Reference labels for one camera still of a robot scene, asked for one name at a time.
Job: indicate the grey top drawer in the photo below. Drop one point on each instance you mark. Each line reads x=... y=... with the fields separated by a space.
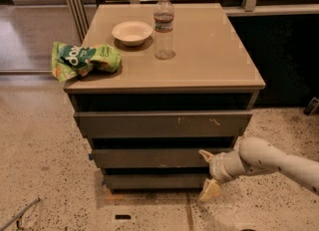
x=162 y=124

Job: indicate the clear plastic water bottle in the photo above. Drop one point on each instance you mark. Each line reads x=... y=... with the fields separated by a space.
x=163 y=26

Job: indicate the metal rod on floor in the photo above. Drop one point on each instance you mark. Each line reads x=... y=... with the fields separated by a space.
x=17 y=218

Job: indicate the dark object at right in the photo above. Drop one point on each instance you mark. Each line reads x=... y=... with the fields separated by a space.
x=312 y=107

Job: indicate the green chip bag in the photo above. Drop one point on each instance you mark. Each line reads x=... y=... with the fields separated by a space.
x=70 y=62

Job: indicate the grey middle drawer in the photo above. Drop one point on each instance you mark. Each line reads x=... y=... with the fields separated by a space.
x=147 y=158

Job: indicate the grey drawer cabinet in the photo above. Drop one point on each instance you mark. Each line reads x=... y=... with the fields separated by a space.
x=210 y=71

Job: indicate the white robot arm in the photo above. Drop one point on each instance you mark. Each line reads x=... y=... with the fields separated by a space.
x=256 y=156

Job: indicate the grey bottom drawer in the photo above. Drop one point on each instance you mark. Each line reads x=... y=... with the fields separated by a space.
x=143 y=181

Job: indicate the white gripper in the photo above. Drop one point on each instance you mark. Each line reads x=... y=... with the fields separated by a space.
x=217 y=169

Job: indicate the white bowl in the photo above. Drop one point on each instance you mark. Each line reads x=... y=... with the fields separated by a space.
x=132 y=33

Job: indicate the grey drawer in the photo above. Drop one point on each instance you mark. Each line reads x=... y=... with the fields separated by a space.
x=162 y=124
x=147 y=158
x=143 y=181

